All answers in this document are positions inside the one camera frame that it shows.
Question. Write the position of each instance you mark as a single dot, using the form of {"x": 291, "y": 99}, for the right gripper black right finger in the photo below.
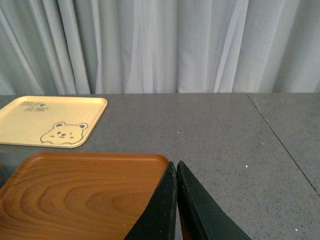
{"x": 201, "y": 218}

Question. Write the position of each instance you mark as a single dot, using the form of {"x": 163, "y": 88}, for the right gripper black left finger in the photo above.
{"x": 158, "y": 220}

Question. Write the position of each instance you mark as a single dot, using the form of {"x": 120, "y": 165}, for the brown wooden tray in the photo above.
{"x": 78, "y": 196}

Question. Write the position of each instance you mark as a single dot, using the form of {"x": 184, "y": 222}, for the yellow bear tray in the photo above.
{"x": 50, "y": 121}

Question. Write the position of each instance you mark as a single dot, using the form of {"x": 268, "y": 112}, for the grey curtain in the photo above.
{"x": 62, "y": 47}

